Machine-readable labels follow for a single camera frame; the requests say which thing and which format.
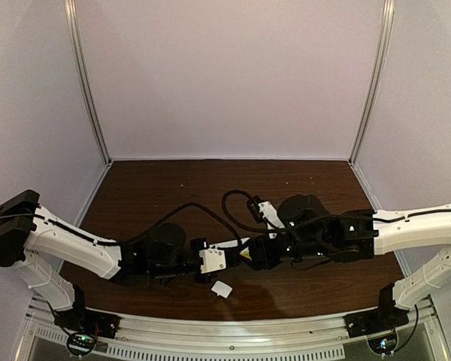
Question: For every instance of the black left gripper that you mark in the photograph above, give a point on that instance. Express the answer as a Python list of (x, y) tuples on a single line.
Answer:
[(199, 271)]

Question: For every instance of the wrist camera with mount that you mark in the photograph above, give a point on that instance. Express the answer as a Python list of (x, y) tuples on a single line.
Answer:
[(264, 212), (211, 258)]

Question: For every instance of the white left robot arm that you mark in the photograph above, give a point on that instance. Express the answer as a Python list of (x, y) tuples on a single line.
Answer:
[(28, 231)]

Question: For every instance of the right aluminium corner post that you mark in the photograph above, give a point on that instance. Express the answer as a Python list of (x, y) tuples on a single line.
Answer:
[(383, 44)]

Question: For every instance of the white battery cover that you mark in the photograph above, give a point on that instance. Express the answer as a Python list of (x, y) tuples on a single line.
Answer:
[(221, 289)]

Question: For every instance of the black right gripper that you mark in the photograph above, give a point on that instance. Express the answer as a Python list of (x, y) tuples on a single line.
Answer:
[(256, 252)]

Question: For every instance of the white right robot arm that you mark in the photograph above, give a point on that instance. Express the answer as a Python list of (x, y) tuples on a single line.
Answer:
[(358, 235)]

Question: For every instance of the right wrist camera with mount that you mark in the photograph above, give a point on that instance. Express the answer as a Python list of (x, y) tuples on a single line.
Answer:
[(264, 212)]

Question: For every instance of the aluminium corner post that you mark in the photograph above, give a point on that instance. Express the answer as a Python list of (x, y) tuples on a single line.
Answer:
[(83, 78), (383, 44)]

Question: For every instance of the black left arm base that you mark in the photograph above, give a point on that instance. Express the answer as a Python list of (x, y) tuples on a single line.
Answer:
[(84, 326)]

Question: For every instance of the aluminium front rail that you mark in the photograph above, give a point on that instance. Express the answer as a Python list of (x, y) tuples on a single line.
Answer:
[(307, 338)]

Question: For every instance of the white remote control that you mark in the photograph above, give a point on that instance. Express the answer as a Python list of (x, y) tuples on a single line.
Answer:
[(235, 252)]

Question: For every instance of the left aluminium corner post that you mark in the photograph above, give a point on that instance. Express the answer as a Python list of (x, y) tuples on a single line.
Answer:
[(83, 78)]

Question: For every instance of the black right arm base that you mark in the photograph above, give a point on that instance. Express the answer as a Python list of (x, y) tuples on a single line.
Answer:
[(379, 323)]

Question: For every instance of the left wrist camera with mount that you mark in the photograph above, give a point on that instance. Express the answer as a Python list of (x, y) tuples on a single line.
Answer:
[(211, 258)]

